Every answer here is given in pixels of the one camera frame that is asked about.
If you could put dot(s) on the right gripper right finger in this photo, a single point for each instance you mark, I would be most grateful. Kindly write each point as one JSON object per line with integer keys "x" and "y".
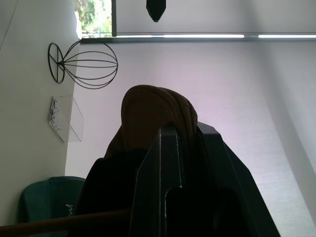
{"x": 232, "y": 187}

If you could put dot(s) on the teal bag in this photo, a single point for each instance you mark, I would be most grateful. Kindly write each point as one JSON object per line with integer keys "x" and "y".
{"x": 47, "y": 200}

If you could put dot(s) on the pointed black finger of the left gripper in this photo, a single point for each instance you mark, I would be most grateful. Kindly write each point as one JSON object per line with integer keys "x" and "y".
{"x": 156, "y": 8}

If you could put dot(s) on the clear box with white rings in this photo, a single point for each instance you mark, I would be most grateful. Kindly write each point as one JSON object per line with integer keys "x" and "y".
{"x": 64, "y": 118}

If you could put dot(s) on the dark window frame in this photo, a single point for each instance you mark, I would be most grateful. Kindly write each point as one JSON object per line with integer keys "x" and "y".
{"x": 115, "y": 29}

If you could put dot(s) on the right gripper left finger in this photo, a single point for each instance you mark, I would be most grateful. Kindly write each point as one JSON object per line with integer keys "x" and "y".
{"x": 153, "y": 177}

